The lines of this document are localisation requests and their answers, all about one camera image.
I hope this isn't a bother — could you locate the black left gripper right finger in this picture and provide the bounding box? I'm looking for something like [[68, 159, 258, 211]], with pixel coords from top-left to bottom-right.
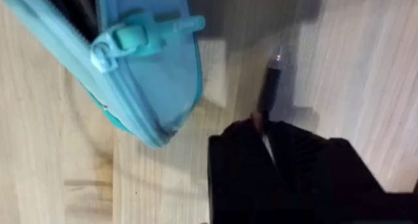
[[265, 120, 386, 224]]

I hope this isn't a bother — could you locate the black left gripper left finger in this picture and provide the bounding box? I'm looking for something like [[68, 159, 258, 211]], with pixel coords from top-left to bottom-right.
[[207, 118, 285, 224]]

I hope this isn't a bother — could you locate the black pen with clear tip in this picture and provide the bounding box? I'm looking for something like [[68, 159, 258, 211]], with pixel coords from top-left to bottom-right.
[[251, 44, 292, 159]]

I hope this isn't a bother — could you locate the light blue zip bag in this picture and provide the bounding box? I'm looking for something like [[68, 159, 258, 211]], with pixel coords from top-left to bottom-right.
[[0, 0, 206, 149]]

